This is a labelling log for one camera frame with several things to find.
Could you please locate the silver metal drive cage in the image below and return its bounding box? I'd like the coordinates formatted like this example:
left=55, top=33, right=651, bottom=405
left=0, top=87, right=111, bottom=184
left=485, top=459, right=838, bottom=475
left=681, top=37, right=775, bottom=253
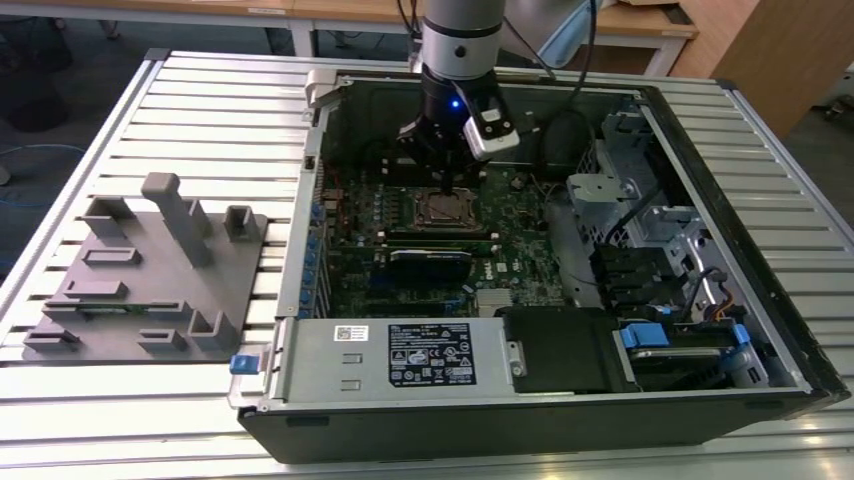
left=565, top=110, right=715, bottom=261

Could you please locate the black drive bay cover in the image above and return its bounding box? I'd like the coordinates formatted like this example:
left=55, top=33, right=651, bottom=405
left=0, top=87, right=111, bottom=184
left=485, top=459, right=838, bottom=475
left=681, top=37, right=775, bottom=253
left=498, top=307, right=643, bottom=395

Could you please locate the chair base with wheels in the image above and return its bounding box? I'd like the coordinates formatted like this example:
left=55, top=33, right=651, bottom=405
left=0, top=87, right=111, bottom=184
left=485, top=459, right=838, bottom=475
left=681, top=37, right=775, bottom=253
left=823, top=64, right=854, bottom=121

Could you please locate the silver power supply unit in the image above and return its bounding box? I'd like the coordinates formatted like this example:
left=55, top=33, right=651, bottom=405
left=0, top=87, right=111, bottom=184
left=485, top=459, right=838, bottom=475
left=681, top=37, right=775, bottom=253
left=263, top=317, right=517, bottom=404

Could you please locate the black hard disk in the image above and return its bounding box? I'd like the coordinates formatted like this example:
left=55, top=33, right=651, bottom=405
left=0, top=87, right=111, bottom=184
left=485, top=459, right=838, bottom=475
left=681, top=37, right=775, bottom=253
left=626, top=347, right=729, bottom=392

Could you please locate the black camera cable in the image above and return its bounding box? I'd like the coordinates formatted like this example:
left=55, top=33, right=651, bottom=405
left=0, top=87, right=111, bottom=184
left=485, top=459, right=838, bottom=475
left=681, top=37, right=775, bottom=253
left=499, top=0, right=599, bottom=101

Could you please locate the green RAM stick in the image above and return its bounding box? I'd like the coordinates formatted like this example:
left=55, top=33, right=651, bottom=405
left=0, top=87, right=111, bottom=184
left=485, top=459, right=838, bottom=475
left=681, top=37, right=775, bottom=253
left=384, top=238, right=499, bottom=253
left=75, top=304, right=154, bottom=318

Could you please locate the wooden cabinet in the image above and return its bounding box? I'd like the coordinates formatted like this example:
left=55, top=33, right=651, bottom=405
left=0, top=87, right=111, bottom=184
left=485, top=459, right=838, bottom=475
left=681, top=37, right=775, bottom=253
left=670, top=0, right=854, bottom=139

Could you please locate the black office chair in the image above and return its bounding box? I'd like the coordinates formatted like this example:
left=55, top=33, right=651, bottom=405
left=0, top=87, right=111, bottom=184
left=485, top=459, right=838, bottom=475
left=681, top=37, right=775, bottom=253
left=0, top=14, right=76, bottom=134

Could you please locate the black graphics card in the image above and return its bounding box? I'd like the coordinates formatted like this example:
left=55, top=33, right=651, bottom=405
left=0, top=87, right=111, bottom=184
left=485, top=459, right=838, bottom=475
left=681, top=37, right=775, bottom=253
left=387, top=248, right=475, bottom=290

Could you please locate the CPU socket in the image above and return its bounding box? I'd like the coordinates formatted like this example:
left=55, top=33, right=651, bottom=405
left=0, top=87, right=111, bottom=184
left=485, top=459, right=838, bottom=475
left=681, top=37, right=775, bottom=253
left=410, top=187, right=483, bottom=234

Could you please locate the silver-topped CPU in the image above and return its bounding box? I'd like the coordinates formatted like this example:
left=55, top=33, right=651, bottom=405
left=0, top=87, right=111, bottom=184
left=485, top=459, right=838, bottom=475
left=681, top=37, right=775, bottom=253
left=426, top=193, right=470, bottom=224

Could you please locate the grey case release latch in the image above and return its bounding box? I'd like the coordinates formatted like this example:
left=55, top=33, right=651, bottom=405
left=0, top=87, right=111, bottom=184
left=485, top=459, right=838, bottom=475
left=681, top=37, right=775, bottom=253
left=303, top=69, right=340, bottom=110

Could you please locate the grey parts rack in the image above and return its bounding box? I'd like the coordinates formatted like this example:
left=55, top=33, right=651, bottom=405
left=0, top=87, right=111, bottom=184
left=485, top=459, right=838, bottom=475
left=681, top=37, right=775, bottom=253
left=21, top=172, right=270, bottom=362

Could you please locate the blue plastic latch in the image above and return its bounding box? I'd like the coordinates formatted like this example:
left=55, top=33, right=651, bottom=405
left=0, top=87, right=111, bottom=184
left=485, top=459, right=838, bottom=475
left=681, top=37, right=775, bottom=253
left=227, top=353, right=262, bottom=377

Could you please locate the thick black cable bundle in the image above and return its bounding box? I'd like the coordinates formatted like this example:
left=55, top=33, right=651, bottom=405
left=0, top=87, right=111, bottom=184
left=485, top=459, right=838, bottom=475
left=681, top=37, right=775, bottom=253
left=531, top=107, right=597, bottom=169

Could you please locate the black plastic fan housing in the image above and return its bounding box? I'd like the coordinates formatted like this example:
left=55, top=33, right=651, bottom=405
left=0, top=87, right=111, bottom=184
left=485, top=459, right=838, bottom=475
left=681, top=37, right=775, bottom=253
left=589, top=243, right=686, bottom=310

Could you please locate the black drive cable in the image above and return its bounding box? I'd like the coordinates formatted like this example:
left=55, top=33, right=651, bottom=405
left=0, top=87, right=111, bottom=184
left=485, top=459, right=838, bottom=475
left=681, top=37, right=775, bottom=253
left=602, top=188, right=663, bottom=247

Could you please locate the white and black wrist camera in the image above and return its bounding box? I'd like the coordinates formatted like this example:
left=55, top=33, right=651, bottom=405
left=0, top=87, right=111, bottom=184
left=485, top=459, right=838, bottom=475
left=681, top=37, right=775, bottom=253
left=462, top=91, right=523, bottom=162

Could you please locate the thin red wire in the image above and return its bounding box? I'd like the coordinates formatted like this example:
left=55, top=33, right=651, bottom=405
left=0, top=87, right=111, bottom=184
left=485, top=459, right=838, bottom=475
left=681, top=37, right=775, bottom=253
left=328, top=164, right=347, bottom=226

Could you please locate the metal socket cover frame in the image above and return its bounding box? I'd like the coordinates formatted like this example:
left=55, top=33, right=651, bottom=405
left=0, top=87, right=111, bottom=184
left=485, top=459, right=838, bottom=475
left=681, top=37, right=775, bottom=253
left=411, top=188, right=481, bottom=232

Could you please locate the green motherboard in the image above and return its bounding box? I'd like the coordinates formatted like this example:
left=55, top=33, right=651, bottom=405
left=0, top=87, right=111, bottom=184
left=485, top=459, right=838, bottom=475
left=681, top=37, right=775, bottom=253
left=311, top=164, right=593, bottom=320

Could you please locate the silver chipset heatsink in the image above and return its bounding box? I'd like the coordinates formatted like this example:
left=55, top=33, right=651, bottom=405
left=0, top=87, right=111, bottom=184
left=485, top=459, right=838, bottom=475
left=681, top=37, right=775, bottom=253
left=474, top=288, right=519, bottom=308

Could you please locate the wooden desk white frame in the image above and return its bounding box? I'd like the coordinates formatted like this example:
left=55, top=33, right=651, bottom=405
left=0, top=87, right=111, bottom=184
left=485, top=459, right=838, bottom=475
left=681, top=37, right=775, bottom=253
left=0, top=0, right=299, bottom=31
left=292, top=0, right=701, bottom=76

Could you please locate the blue disk carrier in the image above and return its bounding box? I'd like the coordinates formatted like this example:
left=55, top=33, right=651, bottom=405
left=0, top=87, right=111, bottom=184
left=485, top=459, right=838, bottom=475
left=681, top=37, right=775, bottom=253
left=617, top=323, right=671, bottom=349

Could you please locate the blue floor cable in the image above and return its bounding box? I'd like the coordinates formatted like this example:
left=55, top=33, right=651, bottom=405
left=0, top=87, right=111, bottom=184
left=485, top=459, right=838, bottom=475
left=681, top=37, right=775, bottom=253
left=0, top=142, right=88, bottom=211

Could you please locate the black PC case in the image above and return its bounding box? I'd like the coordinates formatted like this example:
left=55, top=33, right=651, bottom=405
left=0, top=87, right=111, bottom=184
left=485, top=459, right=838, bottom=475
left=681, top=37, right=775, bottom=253
left=226, top=67, right=853, bottom=466

